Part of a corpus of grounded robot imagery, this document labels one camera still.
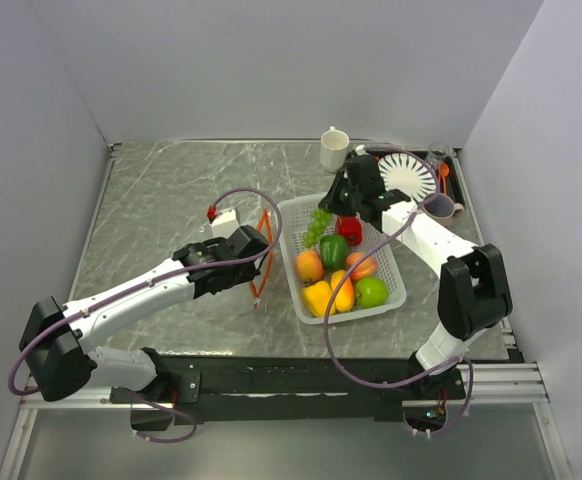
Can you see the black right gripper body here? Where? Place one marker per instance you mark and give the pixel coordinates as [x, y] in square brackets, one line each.
[347, 194]

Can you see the yellow bell pepper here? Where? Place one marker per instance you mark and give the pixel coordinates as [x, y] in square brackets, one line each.
[316, 298]

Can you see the beige mug purple inside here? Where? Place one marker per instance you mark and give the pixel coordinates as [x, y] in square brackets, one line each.
[444, 210]

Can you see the orange plastic spoon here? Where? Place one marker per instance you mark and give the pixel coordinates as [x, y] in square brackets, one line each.
[443, 173]

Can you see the clear glass cup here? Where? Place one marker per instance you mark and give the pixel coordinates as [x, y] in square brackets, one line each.
[437, 154]

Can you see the black white striped plate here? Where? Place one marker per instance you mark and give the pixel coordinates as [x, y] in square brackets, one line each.
[407, 173]

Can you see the white plastic perforated basket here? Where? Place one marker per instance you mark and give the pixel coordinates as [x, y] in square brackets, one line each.
[318, 248]

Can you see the peach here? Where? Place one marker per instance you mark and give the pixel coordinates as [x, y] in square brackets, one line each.
[366, 268]
[309, 267]

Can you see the white ceramic mug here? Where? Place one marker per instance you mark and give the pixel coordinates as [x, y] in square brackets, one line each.
[334, 145]

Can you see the orange yellow mango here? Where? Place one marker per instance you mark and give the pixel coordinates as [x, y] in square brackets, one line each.
[345, 298]

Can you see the clear zip bag orange zipper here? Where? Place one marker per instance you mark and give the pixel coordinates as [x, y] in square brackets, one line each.
[244, 297]

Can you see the red bell pepper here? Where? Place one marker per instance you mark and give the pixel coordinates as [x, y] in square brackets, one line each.
[350, 228]

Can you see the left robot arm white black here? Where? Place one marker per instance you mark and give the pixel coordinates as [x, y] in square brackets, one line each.
[64, 345]

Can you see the green apple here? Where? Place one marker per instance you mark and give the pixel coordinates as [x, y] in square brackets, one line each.
[370, 292]

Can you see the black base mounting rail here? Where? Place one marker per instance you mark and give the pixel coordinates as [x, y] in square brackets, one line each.
[228, 388]

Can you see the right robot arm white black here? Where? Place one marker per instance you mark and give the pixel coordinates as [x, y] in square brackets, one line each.
[473, 292]

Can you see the black rectangular tray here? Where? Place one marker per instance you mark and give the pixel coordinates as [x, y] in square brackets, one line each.
[454, 187]

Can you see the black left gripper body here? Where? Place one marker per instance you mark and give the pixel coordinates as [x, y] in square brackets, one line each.
[247, 273]

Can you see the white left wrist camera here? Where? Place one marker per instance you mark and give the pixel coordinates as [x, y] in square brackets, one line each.
[226, 222]

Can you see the green bell pepper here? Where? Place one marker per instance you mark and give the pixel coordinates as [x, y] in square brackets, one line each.
[333, 251]

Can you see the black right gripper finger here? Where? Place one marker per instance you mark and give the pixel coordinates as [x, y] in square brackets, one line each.
[331, 202]
[345, 209]

